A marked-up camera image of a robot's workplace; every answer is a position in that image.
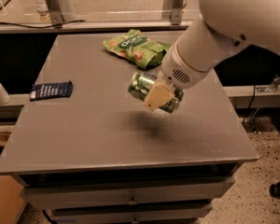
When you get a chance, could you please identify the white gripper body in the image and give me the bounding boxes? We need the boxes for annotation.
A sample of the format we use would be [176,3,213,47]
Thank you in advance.
[157,42,209,90]

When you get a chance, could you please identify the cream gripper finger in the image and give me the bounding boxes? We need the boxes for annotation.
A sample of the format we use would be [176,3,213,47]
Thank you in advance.
[143,78,175,111]

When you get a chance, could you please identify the green soda can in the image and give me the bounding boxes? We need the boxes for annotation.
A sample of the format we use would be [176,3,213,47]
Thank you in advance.
[128,73,184,113]

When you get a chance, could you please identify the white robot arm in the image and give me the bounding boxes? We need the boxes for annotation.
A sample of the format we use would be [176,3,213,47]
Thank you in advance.
[144,0,280,110]

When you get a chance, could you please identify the green snack bag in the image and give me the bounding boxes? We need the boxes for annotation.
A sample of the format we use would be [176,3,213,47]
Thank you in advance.
[103,29,170,69]

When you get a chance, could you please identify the grey drawer cabinet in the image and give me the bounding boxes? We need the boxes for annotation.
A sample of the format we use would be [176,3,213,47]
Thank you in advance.
[0,34,258,224]

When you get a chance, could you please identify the dark blue snack packet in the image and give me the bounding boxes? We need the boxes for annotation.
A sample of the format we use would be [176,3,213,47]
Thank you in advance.
[30,81,74,101]

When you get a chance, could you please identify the black office chair caster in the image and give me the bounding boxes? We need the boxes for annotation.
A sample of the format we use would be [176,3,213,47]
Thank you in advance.
[269,181,280,199]

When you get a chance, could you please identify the cardboard box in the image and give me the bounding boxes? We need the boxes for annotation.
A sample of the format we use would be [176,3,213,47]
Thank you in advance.
[0,175,26,224]

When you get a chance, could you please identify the grey metal frame post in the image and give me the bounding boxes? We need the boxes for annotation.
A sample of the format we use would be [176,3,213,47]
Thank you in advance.
[45,0,63,28]
[171,0,184,25]

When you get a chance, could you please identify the black cable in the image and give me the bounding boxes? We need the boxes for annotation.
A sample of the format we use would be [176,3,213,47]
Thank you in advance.
[0,19,86,29]

